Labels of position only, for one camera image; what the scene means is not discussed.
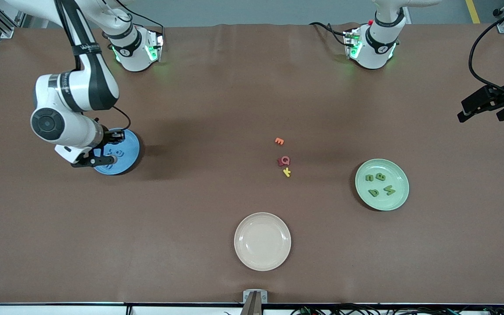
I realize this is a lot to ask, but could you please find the blue plate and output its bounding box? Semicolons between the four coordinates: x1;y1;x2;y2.
92;128;140;175

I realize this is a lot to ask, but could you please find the green plate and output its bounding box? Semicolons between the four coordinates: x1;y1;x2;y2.
355;159;410;211

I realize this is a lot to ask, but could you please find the beige plate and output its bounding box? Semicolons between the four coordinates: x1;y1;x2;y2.
234;212;291;271

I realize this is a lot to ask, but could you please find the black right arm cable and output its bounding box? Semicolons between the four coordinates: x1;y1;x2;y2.
53;0;165;132

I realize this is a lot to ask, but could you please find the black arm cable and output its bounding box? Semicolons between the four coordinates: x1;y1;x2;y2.
53;0;165;132
469;0;504;95

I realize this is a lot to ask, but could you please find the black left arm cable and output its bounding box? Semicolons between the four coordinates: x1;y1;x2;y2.
469;0;504;95

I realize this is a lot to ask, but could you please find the white table edge rail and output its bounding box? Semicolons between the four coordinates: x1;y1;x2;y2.
0;302;504;315

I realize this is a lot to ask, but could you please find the black base connector cable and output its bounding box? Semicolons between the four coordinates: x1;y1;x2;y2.
308;21;357;48

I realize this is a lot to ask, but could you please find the metal bracket with bar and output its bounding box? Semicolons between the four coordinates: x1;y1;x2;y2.
240;290;268;315

